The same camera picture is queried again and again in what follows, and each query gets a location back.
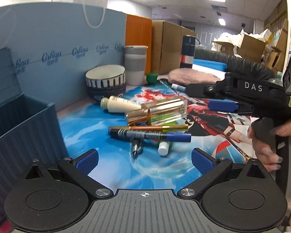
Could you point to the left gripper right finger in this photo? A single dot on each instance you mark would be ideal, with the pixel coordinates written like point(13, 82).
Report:
point(213, 171)

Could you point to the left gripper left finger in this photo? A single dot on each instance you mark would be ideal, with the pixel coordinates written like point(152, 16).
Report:
point(77, 171)

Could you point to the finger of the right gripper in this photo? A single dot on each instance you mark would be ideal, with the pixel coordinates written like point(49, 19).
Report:
point(223, 105)
point(202, 91)

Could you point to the orange gold pen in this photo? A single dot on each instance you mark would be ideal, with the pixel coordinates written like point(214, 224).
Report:
point(164, 128)

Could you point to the right hand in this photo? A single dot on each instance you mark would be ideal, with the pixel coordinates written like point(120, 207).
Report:
point(263, 152)

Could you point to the blue white foam block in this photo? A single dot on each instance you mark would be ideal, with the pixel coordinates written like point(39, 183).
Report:
point(211, 64)

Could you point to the pink round cushion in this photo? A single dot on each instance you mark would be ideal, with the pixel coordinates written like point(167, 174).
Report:
point(185, 76)

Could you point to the black leather chair back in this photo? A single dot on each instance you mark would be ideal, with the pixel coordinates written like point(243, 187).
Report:
point(235, 64)

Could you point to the light blue marker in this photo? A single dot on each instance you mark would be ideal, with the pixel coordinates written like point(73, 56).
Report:
point(178, 88)

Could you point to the dark blue thermos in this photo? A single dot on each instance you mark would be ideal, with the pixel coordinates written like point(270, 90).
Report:
point(189, 44)

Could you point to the grey blue marker pen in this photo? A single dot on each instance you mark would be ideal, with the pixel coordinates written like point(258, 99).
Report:
point(153, 135)

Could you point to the white green marker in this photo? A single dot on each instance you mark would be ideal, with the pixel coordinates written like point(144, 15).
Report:
point(163, 148)

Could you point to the open cardboard box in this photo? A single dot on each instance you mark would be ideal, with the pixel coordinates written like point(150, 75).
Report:
point(243, 45)

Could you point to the green bottle cap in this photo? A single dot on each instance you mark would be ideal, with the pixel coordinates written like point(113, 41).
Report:
point(151, 78)

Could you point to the dark blue storage box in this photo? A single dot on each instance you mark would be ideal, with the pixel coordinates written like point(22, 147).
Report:
point(29, 129)

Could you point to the brown cardboard box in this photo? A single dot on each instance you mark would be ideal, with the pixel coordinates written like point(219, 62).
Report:
point(166, 46)

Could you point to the cream plastic bottle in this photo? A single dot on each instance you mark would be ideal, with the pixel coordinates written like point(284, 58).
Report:
point(115, 104)

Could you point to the grey white cup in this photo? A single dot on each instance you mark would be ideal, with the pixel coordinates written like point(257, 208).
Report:
point(135, 64)

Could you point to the striped ceramic bowl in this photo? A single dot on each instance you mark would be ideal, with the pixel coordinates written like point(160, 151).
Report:
point(105, 81)

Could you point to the orange board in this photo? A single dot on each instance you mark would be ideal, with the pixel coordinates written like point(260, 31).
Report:
point(139, 32)

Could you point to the light blue foam board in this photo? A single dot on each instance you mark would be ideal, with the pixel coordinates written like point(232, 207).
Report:
point(53, 45)

